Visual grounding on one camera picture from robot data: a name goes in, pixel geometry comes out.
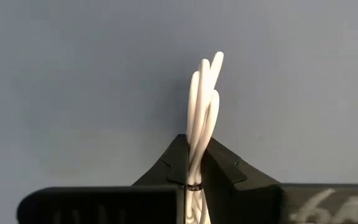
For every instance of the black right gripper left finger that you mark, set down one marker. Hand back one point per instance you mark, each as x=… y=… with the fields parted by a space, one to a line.
x=154 y=199

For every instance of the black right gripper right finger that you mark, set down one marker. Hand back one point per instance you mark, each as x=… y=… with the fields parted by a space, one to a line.
x=244 y=199

